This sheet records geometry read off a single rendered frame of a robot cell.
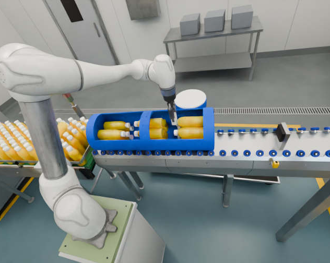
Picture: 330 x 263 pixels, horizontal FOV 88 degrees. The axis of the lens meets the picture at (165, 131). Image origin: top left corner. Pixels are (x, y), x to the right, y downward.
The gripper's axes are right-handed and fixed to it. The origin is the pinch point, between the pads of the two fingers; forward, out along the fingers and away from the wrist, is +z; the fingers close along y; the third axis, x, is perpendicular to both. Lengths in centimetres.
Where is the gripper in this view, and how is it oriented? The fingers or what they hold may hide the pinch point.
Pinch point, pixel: (174, 118)
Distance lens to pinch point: 113.9
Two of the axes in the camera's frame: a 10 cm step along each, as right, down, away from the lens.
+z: 1.9, 6.9, 7.0
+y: 1.4, -7.2, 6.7
